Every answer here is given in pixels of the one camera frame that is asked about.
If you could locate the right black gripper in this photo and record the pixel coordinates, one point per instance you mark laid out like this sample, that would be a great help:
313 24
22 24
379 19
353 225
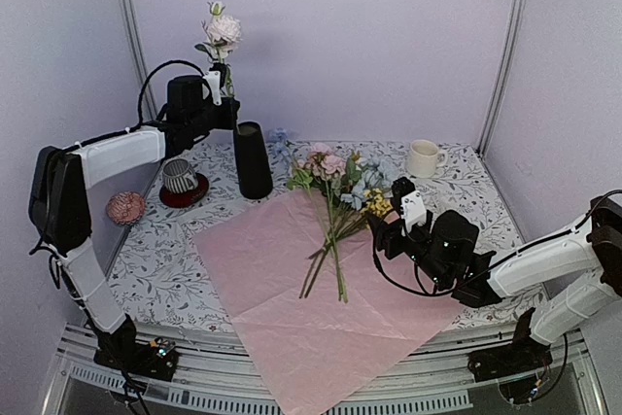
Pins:
387 236

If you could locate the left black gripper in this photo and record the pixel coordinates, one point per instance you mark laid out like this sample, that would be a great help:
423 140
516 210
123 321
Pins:
232 106

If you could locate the pale pink rose stem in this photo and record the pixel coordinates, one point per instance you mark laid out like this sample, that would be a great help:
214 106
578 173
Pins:
223 34

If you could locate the double pink rose stem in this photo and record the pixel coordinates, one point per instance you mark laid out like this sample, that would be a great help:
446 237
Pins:
319 176

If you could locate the pink tissue wrapping paper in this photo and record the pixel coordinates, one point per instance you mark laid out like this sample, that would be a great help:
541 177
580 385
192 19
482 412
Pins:
312 352

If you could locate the yellow small flower sprig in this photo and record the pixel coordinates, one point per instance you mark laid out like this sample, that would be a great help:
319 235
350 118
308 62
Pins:
376 203

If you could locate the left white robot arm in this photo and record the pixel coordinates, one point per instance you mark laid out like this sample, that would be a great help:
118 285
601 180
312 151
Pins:
58 205

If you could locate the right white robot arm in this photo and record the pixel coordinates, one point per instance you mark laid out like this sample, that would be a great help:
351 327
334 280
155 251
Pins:
443 248

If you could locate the tall black vase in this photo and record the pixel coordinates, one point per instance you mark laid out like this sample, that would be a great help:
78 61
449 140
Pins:
252 164

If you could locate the floral patterned table mat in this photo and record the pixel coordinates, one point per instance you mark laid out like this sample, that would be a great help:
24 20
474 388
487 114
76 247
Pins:
166 284

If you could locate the pink carnation flower stem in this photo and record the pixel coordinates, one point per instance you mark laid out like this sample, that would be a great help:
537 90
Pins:
364 178

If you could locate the striped black white cup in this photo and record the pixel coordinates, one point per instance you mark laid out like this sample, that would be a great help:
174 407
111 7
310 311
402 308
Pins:
178 176

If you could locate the blue hydrangea flower stem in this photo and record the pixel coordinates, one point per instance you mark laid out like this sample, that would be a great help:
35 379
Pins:
281 146

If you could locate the cream ceramic mug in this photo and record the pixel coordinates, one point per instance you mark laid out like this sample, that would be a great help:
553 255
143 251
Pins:
424 158

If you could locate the red round saucer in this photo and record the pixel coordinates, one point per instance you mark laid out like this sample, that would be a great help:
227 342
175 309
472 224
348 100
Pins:
187 198

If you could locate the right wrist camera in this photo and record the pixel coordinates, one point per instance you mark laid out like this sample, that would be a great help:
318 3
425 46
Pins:
410 205

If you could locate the right aluminium frame post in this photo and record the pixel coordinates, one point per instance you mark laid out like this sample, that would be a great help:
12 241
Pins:
516 13

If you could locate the aluminium frame post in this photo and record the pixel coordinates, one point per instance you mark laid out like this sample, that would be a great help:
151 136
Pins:
516 13
131 29

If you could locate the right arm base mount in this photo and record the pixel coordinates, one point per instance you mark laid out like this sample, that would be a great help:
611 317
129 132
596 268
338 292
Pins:
508 360

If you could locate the left aluminium frame post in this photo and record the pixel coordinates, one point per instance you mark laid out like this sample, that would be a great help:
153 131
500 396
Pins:
131 29

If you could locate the aluminium front rail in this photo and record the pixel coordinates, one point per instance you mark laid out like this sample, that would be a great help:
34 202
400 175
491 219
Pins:
179 371

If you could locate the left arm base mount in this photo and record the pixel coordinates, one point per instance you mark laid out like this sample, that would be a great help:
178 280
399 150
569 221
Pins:
137 359

